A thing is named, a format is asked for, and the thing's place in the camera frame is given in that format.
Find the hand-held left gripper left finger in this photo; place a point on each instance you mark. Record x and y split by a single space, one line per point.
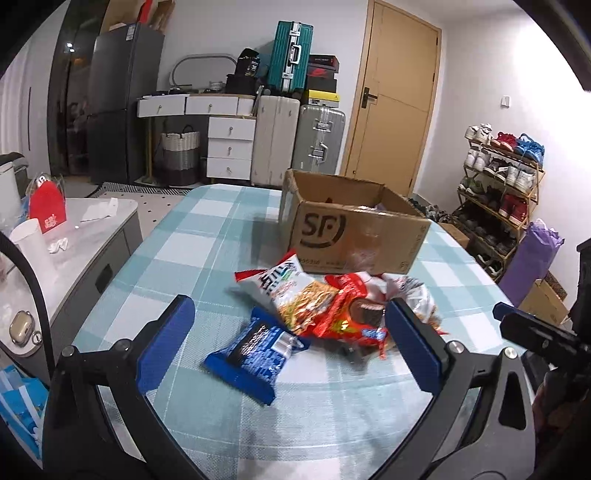
166 344

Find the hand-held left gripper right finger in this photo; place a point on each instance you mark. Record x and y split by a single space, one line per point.
413 346

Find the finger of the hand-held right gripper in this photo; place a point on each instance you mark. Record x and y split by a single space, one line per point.
540 339
502 310

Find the silver snack packet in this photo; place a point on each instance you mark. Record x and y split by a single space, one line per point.
413 290

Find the blue snack packet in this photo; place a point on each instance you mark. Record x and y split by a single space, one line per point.
254 355

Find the brown cardboard box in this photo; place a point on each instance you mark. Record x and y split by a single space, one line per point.
369 240

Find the white red lettered snack packet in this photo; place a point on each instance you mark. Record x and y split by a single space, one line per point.
281 288

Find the flat cardboard box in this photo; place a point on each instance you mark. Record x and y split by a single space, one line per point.
545 302

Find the purple bag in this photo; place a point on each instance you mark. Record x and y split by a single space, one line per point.
531 263

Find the small cardboard box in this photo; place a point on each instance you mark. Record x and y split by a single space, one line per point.
457 235

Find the teal checked tablecloth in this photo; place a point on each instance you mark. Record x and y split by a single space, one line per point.
207 249

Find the wooden shoe rack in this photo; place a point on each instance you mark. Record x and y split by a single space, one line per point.
538 184

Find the marble side table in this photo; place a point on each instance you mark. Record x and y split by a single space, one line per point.
83 258

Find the pile of shoes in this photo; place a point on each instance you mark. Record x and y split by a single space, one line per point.
434 212

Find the shoe rack with shoes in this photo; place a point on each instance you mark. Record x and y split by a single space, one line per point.
512 175

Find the earbuds case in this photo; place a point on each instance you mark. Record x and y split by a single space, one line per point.
23 328

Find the white tissue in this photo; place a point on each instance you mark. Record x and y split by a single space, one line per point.
99 210

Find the patterned floor rug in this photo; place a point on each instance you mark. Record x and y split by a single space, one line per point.
129 189

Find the blue white packet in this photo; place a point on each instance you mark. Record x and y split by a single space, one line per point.
21 410

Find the white paper cup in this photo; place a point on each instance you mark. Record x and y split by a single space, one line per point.
30 240

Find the red paper bag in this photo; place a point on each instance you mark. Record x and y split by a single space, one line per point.
145 11
46 207

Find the woven laundry basket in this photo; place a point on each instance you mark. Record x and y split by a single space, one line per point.
180 157

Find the white drawer desk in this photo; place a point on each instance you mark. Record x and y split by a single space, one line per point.
228 138

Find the white lidded bin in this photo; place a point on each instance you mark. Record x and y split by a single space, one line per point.
9 184

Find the silver suitcase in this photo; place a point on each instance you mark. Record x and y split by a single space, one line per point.
318 138

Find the beige suitcase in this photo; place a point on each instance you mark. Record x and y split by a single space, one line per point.
274 138

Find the yellow wooden door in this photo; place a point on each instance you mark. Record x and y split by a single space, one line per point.
392 92

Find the dark grey fridge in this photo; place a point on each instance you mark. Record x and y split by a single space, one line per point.
120 101

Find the dark glass cabinet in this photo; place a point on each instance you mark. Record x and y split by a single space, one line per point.
69 92

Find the plain black shoe box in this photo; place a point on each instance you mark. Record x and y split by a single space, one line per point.
322 84

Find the white wardrobe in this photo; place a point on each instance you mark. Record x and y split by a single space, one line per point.
18 106

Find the oval mirror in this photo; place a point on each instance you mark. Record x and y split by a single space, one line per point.
184 62

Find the red logo shoe box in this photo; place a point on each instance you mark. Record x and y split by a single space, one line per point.
322 70

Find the black paper bag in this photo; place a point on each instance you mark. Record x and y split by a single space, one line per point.
248 62

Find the black shoe box red stripe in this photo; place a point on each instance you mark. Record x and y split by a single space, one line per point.
322 60

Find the teal suitcase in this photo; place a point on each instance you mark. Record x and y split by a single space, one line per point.
291 55

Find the brown paper bag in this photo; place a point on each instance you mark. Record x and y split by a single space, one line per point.
165 14

